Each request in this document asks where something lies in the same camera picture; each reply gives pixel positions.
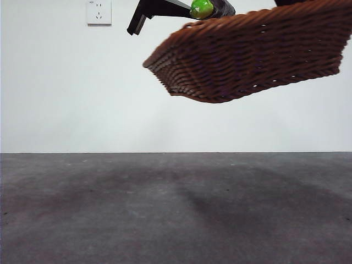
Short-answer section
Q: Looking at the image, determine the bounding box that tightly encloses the purple toy eggplant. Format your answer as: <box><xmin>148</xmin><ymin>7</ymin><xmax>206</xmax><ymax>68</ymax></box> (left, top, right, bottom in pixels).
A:
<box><xmin>189</xmin><ymin>0</ymin><xmax>236</xmax><ymax>20</ymax></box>

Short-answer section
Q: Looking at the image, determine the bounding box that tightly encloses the white wall socket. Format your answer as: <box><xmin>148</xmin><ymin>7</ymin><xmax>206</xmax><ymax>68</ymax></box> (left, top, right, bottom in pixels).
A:
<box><xmin>87</xmin><ymin>0</ymin><xmax>112</xmax><ymax>27</ymax></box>

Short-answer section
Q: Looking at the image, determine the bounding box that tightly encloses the brown woven wicker basket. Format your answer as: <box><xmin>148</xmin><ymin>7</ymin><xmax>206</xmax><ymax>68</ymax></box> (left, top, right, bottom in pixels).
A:
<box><xmin>142</xmin><ymin>0</ymin><xmax>352</xmax><ymax>105</ymax></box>

